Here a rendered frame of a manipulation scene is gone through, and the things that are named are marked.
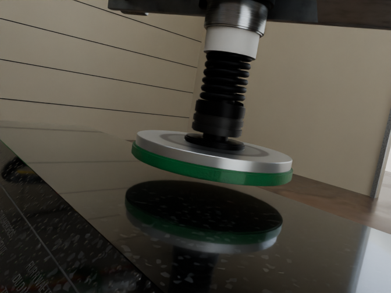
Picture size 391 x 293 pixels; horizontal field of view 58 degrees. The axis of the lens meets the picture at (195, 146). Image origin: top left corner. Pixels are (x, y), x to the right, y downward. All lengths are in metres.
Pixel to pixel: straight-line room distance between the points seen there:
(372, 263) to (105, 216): 0.23
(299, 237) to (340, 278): 0.08
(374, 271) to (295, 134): 5.42
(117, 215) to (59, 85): 5.29
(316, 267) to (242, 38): 0.28
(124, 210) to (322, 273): 0.18
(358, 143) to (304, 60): 1.51
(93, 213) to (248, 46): 0.27
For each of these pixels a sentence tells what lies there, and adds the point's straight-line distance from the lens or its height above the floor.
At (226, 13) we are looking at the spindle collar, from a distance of 0.46.
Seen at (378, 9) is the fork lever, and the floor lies 1.04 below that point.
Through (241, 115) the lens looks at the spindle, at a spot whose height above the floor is 0.90.
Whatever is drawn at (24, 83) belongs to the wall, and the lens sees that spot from 5.42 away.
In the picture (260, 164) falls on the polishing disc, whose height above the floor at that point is 0.86.
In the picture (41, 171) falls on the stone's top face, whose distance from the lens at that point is 0.45.
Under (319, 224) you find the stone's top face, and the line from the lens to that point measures 0.42.
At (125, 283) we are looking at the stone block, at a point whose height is 0.79.
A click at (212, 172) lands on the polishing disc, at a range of 0.38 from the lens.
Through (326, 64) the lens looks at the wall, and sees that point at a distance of 5.65.
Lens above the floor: 0.92
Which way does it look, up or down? 8 degrees down
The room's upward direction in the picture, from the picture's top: 9 degrees clockwise
